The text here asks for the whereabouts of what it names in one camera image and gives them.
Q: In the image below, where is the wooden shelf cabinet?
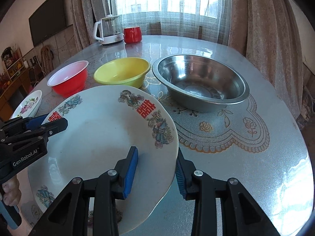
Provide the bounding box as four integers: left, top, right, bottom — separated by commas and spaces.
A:
0, 45, 26, 115

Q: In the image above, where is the yellow plastic bowl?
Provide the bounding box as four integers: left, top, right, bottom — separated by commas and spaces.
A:
94, 57, 151, 89

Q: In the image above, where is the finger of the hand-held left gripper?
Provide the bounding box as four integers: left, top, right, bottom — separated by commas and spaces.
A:
5, 117, 69, 146
0, 114, 51, 134

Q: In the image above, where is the floral plastic table cover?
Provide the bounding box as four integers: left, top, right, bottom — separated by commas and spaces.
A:
10, 35, 312, 236

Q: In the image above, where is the black wall television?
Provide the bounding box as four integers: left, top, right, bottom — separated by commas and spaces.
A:
29, 0, 67, 47

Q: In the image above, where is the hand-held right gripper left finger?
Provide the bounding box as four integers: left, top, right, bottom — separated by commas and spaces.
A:
41, 146, 139, 236

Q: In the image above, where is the beige curtain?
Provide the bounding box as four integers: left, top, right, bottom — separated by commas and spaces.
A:
228, 0, 306, 128
71, 0, 114, 52

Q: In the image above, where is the red plastic bowl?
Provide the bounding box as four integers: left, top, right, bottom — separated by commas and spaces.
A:
47, 60, 89, 98

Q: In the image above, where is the stainless steel basin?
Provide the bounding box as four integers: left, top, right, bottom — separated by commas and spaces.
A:
152, 54, 250, 113

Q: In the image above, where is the person's left hand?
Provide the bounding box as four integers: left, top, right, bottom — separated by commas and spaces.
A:
0, 176, 20, 207

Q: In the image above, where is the small white floral plate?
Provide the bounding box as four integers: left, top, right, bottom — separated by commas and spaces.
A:
10, 90, 43, 120

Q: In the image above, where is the red mug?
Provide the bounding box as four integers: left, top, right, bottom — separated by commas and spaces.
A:
123, 26, 142, 44

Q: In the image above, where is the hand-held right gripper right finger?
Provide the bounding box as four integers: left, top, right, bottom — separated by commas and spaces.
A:
174, 147, 280, 236

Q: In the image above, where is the white glass electric kettle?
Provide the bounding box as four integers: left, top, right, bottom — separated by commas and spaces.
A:
93, 15, 124, 45

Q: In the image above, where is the rattan chair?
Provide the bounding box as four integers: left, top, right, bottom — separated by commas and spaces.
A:
41, 45, 55, 74

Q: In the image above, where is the large white red-print plate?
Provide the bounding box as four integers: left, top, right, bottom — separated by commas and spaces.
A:
28, 86, 179, 235

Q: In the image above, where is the white sheer curtain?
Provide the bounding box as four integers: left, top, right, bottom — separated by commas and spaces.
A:
111, 0, 232, 46

